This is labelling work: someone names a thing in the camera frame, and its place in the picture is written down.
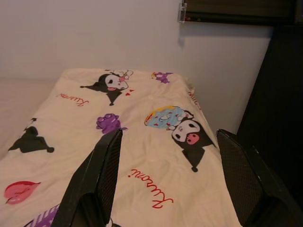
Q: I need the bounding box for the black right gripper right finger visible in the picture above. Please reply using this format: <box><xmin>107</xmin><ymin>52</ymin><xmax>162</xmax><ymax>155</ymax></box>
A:
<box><xmin>215</xmin><ymin>129</ymin><xmax>303</xmax><ymax>227</ymax></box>

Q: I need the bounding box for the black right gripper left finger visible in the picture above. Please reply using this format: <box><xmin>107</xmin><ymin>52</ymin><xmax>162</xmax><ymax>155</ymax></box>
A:
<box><xmin>51</xmin><ymin>129</ymin><xmax>124</xmax><ymax>227</ymax></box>

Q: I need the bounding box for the cream cartoon print blanket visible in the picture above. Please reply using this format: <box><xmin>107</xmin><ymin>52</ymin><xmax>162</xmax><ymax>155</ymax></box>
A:
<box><xmin>0</xmin><ymin>68</ymin><xmax>242</xmax><ymax>227</ymax></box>

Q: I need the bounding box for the black cabinet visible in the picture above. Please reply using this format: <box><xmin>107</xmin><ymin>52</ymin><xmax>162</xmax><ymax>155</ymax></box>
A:
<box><xmin>236</xmin><ymin>23</ymin><xmax>303</xmax><ymax>201</ymax></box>

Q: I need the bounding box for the black window frame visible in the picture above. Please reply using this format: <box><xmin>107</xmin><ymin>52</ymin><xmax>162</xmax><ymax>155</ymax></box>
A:
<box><xmin>178</xmin><ymin>0</ymin><xmax>303</xmax><ymax>26</ymax></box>

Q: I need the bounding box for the clear plastic bracket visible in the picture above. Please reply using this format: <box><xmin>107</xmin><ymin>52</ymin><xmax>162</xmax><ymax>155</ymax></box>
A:
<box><xmin>178</xmin><ymin>2</ymin><xmax>188</xmax><ymax>23</ymax></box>

